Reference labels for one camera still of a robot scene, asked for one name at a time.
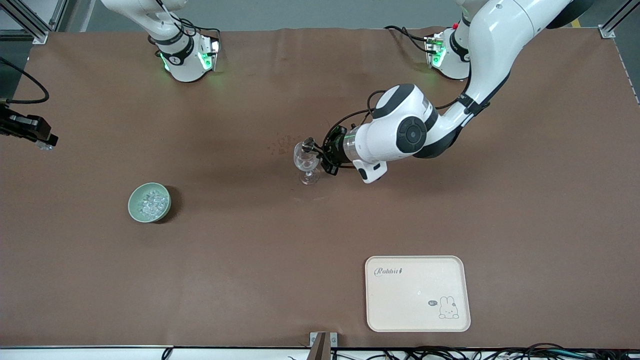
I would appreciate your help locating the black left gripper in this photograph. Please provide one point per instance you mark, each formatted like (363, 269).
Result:
(334, 149)

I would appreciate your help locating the clear wine glass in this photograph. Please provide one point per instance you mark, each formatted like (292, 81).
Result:
(305, 164)

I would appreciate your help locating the aluminium frame post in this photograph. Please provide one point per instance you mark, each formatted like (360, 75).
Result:
(30, 27)
(607, 31)

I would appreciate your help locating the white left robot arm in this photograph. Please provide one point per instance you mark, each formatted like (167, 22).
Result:
(500, 40)

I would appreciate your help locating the grey metal mount bracket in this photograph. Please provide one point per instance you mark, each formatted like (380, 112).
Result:
(313, 338)

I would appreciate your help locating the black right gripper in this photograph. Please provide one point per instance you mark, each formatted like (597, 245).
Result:
(20, 125)

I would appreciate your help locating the clear ice cube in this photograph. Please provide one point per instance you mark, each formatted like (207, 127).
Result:
(45, 146)

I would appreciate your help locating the steel cocktail jigger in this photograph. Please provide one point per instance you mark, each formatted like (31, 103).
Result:
(307, 146)

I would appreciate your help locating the clear ice cubes pile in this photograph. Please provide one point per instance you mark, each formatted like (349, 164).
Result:
(152, 204)

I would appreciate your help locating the brown table cover sheet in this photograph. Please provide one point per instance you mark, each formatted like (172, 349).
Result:
(250, 275)

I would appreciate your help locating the pale green ceramic bowl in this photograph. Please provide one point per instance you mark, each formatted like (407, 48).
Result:
(134, 210)

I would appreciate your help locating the cream rabbit print tray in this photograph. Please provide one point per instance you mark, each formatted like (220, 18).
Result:
(415, 295)

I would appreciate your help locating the white table edge rail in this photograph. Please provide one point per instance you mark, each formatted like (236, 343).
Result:
(75, 354)

